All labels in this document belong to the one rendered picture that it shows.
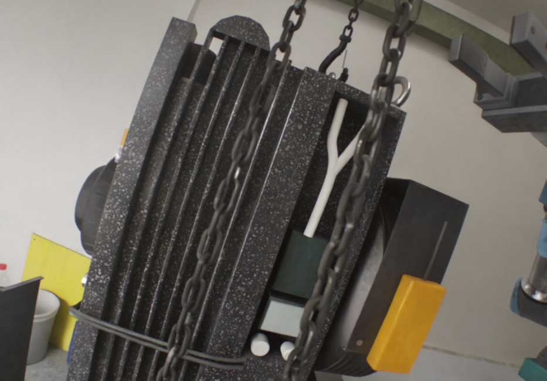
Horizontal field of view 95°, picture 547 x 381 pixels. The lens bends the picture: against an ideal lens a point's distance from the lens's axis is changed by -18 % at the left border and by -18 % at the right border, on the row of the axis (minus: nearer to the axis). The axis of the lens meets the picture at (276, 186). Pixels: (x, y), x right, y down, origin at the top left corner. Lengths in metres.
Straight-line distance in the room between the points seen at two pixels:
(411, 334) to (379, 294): 0.09
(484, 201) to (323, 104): 1.77
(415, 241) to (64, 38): 2.08
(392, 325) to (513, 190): 1.91
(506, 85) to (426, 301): 0.33
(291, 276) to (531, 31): 0.48
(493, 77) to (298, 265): 0.42
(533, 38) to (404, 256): 0.35
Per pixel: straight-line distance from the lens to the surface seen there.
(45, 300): 2.15
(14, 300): 0.74
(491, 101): 0.37
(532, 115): 0.37
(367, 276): 0.55
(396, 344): 0.53
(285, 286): 0.57
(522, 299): 1.10
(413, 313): 0.51
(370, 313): 0.51
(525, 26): 0.28
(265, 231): 0.49
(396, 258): 0.49
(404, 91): 0.58
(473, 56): 0.32
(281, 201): 0.48
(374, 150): 0.19
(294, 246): 0.55
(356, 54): 1.88
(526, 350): 2.83
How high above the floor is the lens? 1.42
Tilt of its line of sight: 1 degrees down
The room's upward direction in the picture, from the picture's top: 19 degrees clockwise
